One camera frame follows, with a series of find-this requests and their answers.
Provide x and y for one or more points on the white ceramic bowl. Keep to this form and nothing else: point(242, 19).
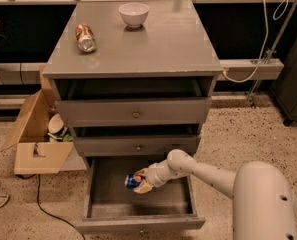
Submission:
point(134, 14)

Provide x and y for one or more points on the grey drawer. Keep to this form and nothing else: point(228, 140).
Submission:
point(132, 101)
point(111, 207)
point(136, 140)

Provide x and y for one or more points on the grey top drawer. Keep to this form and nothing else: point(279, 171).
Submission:
point(132, 101)

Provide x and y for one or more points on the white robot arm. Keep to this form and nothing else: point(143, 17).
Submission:
point(264, 204)

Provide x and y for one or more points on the open cardboard box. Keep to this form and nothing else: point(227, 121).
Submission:
point(37, 152)

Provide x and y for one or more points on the grey bottom drawer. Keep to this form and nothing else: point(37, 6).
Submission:
point(111, 207)

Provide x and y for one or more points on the white items in box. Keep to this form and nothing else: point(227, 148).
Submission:
point(57, 131)

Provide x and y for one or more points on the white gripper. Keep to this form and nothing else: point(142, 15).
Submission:
point(151, 176)

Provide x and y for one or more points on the metal stand pole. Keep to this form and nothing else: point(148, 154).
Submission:
point(266, 55)

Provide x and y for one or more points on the blue pepsi can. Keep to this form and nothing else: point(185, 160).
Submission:
point(132, 181)

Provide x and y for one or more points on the grey drawer cabinet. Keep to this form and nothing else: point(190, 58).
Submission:
point(172, 43)

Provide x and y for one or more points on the grey middle drawer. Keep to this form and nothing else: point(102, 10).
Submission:
point(136, 140)

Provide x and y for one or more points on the dark grey side cabinet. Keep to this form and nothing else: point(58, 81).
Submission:
point(284, 89)

